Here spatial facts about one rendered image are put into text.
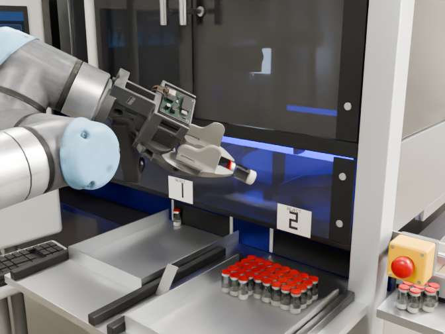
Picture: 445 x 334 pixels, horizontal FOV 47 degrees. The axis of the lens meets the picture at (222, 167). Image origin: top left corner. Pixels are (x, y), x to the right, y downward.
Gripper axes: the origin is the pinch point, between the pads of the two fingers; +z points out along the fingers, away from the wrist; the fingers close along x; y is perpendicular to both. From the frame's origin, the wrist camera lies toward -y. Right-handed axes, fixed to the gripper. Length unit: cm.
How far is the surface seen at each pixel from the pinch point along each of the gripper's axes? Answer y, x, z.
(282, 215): -23.3, 18.2, 26.3
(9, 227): -87, 30, -26
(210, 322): -31.8, -7.4, 15.7
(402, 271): -6.1, 0.8, 41.3
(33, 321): -153, 35, -4
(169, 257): -51, 16, 11
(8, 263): -79, 16, -22
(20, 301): -115, 24, -14
